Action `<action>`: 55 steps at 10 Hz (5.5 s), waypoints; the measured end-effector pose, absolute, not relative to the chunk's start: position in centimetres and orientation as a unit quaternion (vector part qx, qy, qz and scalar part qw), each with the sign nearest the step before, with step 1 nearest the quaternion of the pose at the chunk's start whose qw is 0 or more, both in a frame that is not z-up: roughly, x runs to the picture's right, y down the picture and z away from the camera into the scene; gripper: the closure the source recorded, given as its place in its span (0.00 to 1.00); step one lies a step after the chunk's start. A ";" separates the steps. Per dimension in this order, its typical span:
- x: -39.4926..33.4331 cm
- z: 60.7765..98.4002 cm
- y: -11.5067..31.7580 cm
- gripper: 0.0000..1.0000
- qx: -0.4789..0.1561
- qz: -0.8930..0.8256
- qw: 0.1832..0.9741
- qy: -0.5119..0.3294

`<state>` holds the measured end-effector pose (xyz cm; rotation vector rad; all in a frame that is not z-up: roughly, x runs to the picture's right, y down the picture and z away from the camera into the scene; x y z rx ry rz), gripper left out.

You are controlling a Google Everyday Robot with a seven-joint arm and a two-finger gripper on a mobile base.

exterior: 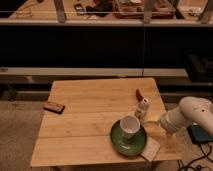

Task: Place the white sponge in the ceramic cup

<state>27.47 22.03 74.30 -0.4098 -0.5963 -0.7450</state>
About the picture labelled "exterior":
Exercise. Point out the wooden table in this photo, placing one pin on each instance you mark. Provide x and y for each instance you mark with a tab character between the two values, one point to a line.
81	134

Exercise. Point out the cluttered background shelf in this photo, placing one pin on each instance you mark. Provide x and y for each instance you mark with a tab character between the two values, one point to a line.
134	13

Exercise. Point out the black foot pedal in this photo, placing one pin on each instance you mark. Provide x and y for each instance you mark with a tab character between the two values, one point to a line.
198	135

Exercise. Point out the brown rectangular box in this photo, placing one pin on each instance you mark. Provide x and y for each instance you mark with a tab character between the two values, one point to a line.
54	107

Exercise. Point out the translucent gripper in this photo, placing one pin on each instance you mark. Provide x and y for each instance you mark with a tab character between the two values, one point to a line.
155	119

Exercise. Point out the green plate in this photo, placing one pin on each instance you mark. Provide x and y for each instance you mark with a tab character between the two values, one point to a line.
128	147

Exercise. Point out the white ceramic cup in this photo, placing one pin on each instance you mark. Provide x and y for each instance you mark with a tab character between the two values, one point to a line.
130	125

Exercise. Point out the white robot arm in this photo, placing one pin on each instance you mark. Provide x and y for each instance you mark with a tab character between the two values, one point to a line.
189	110

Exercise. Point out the white sponge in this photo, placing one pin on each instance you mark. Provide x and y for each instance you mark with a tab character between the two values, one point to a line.
151	149

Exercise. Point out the white bottle red cap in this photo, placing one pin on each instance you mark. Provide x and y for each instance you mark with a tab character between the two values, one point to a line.
142	105

